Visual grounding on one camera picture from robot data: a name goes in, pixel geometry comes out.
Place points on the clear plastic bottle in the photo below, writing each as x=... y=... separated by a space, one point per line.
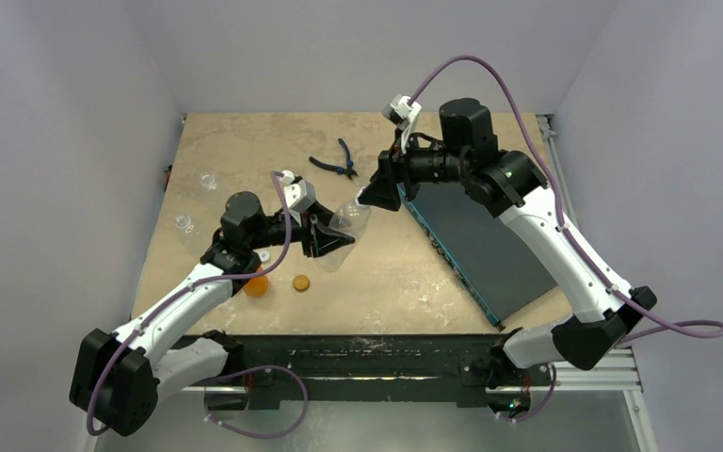
x=346 y=228

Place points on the clear bottle near left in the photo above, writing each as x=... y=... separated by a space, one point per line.
x=184 y=224

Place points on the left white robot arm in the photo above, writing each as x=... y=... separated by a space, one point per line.
x=121 y=376

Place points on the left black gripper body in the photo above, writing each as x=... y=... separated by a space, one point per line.
x=301 y=233

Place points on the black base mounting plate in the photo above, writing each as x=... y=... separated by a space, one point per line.
x=468 y=370

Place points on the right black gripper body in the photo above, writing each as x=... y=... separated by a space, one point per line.
x=396 y=177

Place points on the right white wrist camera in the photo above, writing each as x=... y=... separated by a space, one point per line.
x=404 y=113

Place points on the dark network switch box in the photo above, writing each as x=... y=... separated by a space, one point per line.
x=496 y=269

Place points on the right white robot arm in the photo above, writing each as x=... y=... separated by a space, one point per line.
x=509 y=184

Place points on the clear bottle far left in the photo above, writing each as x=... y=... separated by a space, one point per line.
x=208 y=182

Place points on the orange bottle cap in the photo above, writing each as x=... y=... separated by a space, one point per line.
x=301 y=283

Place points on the orange juice bottle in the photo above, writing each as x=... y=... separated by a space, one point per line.
x=256 y=287

